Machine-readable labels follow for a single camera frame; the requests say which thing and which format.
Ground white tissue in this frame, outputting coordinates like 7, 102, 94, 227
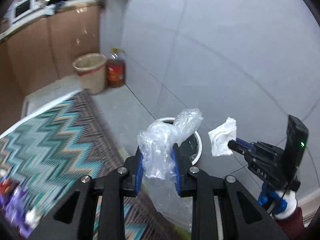
208, 117, 237, 157

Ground clear plastic bag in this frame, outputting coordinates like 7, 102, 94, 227
137, 108, 203, 232

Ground purple plastic wrapper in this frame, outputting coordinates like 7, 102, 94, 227
1, 177, 32, 239

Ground maroon right sleeve forearm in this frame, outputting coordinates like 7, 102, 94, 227
275, 207, 305, 239

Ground white rimmed black trash bin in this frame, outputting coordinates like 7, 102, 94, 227
149, 109, 203, 172

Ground brown kitchen cabinets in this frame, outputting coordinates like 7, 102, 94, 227
1, 5, 100, 132

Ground right blue white gloved hand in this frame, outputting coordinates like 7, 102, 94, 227
258, 183, 298, 220

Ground zigzag teal tablecloth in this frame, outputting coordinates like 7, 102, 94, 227
1, 90, 170, 239

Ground cooking oil bottle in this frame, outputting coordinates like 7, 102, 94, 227
106, 48, 125, 88

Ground beige lined waste basket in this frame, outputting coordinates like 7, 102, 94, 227
72, 53, 107, 95

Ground blue cloth on counter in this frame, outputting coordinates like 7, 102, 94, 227
43, 1, 65, 16

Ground white microwave oven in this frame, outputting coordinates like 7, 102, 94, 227
9, 0, 41, 24

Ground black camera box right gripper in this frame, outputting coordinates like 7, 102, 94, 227
283, 115, 309, 182

